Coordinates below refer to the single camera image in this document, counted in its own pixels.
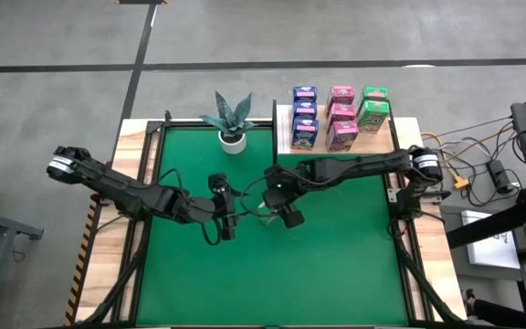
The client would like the magenta Raisin Bran cereal box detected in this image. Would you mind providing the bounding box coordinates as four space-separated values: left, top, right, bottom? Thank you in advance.
326 102 359 124
328 85 356 105
324 119 361 153

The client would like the black power brick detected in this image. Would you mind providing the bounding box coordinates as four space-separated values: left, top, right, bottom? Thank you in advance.
486 159 514 194

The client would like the green table mat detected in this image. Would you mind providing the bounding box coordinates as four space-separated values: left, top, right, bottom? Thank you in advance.
135 126 409 326

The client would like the blue Frosted Flakes cereal box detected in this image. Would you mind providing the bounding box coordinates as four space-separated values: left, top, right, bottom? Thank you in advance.
292 101 319 121
292 85 319 104
290 117 321 151

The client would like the green Apple Jacks cereal box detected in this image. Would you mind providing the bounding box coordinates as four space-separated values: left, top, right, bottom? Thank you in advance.
354 100 391 135
257 206 285 228
362 85 390 102

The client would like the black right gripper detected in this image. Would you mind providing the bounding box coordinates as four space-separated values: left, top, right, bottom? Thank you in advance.
261 164 310 229

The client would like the light wooden shelf board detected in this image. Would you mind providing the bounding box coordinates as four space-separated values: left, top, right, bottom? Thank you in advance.
276 104 396 155

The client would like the grey equipment cart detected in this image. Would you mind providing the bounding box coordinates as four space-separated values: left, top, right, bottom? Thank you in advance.
440 93 526 329

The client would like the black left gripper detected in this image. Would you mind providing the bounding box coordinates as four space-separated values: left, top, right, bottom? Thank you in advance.
206 172 258 242

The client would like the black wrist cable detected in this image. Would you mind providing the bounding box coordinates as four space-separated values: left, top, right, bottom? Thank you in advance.
153 167 224 247
239 175 273 218

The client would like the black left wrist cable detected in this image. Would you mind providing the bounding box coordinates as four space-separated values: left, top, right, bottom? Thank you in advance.
153 167 224 247

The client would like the white flat box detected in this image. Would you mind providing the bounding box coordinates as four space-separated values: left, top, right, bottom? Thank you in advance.
461 209 522 271

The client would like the black metal beam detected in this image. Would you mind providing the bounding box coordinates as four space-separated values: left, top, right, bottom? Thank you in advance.
445 180 526 250

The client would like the white plant pot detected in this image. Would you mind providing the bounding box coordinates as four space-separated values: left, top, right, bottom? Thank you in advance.
218 130 247 155

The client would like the blue-green succulent plant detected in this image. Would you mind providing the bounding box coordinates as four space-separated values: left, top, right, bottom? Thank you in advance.
198 90 258 138

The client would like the yellow black hazard tape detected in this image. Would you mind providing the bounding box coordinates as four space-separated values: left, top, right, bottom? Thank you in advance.
64 198 98 326

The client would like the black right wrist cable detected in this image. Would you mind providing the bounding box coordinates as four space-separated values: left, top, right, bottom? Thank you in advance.
239 175 273 218

